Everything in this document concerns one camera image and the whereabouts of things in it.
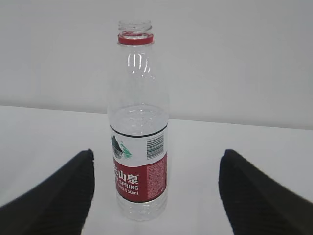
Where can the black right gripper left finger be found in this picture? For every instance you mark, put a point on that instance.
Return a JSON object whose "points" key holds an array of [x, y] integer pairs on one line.
{"points": [[57, 206]]}

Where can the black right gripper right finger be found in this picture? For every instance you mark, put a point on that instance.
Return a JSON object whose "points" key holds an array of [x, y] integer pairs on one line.
{"points": [[255, 204]]}

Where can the clear Nongfu Spring water bottle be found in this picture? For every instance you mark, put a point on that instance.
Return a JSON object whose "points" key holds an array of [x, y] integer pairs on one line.
{"points": [[138, 113]]}

